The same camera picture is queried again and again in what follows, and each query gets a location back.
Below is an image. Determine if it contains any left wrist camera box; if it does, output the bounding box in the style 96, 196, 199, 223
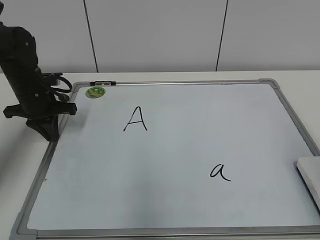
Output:
42, 72, 63, 86

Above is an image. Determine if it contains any white board eraser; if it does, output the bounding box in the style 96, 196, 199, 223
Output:
296, 156, 320, 209

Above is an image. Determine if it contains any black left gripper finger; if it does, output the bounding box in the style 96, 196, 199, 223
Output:
26, 115, 60, 142

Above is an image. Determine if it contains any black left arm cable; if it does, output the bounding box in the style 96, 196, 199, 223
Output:
41, 72, 74, 103

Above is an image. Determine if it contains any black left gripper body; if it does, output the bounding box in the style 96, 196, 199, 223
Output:
3, 99, 77, 119

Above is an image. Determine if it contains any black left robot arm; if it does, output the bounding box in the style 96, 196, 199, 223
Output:
0, 24, 77, 142

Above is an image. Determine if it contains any green round magnet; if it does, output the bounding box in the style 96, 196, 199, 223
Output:
85, 86, 106, 99

